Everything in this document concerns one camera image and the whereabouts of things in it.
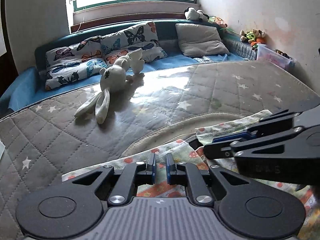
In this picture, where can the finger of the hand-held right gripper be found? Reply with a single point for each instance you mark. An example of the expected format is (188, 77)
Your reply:
(272, 122)
(250, 147)

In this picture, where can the grey pillow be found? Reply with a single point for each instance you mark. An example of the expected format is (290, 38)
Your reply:
(200, 40)

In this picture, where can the floral printed garment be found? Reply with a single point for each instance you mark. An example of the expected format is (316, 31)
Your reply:
(183, 151)

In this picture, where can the butterfly print pillow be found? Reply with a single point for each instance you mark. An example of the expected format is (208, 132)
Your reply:
(72, 65)
(135, 38)

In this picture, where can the blue bed sheet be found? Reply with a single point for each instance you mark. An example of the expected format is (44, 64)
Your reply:
(175, 61)

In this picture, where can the panda plush toy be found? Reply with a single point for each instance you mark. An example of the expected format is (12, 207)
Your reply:
(193, 13)

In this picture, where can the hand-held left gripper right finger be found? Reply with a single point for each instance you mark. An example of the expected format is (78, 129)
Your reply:
(169, 171)

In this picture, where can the white plush rabbit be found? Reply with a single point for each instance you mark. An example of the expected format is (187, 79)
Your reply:
(112, 77)

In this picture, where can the blue grey quilted blanket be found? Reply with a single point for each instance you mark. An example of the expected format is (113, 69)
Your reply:
(240, 47)

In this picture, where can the grey quilted star mattress pad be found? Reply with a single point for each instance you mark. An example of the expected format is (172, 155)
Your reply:
(62, 135)

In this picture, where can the clear plastic storage box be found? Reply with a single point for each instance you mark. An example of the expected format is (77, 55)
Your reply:
(271, 55)

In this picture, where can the teal sofa frame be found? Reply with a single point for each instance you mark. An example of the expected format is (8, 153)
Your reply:
(166, 30)

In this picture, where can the brown teddy plush toys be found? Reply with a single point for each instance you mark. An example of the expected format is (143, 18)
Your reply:
(252, 36)

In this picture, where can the green orange plush toy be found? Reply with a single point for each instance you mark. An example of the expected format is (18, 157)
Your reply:
(217, 21)

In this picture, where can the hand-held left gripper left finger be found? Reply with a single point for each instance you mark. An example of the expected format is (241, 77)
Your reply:
(151, 171)

